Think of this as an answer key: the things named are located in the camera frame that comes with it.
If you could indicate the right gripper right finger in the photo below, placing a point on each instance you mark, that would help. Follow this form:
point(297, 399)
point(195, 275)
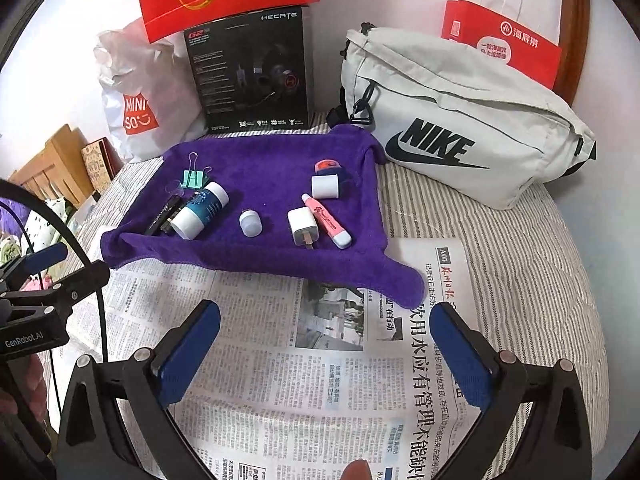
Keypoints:
point(456, 342)

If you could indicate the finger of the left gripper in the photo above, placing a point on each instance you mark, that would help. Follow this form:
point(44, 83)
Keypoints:
point(49, 256)
point(81, 284)

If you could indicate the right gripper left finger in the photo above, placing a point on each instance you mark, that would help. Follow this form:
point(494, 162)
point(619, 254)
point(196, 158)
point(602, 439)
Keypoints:
point(183, 349)

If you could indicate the black lighter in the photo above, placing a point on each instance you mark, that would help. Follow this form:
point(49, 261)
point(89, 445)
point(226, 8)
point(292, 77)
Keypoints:
point(162, 217)

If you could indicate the white blue bottle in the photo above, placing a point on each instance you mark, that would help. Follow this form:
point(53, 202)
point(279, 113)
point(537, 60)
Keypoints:
point(199, 211)

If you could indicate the pink highlighter pen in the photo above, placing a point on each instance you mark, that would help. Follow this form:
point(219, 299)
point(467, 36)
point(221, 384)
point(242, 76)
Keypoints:
point(337, 233)

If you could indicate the white wall charger plug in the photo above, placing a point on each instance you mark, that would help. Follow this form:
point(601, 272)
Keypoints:
point(303, 227)

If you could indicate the brown gold tube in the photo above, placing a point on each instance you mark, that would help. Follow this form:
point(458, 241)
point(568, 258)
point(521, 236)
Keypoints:
point(166, 227)

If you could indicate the person's left hand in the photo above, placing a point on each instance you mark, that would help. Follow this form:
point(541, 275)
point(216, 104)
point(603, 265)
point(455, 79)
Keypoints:
point(33, 388)

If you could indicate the person's right hand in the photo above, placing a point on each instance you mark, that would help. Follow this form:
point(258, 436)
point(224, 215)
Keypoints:
point(357, 470)

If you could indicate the patterned notebook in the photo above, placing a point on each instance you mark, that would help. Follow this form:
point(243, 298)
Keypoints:
point(102, 163)

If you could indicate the clear small cup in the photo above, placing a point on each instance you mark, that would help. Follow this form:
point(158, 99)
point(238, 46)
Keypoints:
point(175, 188)

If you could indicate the newspaper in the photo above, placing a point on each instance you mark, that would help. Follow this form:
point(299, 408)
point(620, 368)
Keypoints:
point(302, 378)

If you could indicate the teal binder clip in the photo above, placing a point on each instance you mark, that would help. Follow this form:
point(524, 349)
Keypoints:
point(194, 178)

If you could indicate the white Miniso plastic bag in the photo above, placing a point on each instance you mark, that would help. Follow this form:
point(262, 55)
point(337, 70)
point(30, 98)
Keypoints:
point(148, 93)

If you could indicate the purple towel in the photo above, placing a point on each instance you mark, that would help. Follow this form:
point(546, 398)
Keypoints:
point(269, 174)

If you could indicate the red blue eraser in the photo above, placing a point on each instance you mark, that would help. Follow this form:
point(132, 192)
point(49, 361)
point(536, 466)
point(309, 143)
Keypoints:
point(326, 166)

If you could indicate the white Nike bag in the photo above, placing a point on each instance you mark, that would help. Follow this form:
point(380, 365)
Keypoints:
point(449, 112)

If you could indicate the black headset box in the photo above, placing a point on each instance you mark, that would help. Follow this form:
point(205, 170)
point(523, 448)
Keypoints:
point(253, 71)

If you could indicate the red paper shopping bag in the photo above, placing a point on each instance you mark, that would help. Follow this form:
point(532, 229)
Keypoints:
point(502, 39)

